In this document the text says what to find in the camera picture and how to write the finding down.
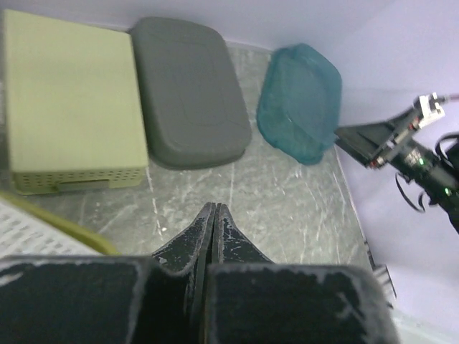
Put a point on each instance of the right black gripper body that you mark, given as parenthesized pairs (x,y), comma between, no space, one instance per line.
(414,161)

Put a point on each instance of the pale green perforated basket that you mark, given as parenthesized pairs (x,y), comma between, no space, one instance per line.
(72,105)

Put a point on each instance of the white perforated basket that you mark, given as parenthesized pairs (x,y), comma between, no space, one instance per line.
(22,233)

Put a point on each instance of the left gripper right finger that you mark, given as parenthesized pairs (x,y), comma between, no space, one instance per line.
(250,299)

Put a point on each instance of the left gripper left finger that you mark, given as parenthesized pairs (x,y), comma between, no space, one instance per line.
(155,298)

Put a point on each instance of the dark grey basin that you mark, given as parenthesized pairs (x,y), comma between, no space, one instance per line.
(193,109)

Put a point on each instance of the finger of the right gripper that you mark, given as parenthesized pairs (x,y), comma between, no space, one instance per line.
(368,144)

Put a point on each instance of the large olive green container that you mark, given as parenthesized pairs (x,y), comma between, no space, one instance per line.
(83,235)

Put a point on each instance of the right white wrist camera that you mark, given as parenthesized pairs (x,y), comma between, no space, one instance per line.
(431,109)

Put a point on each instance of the teal transparent basin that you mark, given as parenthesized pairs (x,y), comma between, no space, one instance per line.
(300,102)

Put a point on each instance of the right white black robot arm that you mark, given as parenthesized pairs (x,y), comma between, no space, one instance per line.
(447,197)

